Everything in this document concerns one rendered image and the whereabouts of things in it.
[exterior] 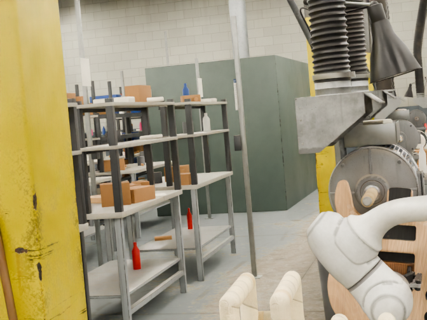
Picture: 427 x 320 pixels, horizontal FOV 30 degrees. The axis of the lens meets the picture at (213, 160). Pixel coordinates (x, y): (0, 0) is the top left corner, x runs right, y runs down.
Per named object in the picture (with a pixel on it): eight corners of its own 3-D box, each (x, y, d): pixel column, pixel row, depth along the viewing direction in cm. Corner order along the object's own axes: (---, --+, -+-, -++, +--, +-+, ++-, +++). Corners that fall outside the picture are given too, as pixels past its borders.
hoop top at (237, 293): (240, 288, 146) (239, 271, 146) (257, 287, 145) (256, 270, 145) (217, 317, 126) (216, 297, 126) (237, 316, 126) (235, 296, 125)
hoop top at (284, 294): (285, 287, 144) (283, 269, 144) (302, 286, 143) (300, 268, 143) (269, 315, 124) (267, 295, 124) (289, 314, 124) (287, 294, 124)
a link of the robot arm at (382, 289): (424, 296, 181) (383, 253, 183) (424, 313, 166) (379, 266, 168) (388, 326, 183) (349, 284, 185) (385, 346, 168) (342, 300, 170)
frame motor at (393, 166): (344, 220, 267) (338, 143, 266) (427, 215, 260) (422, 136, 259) (330, 240, 228) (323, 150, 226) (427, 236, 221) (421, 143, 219)
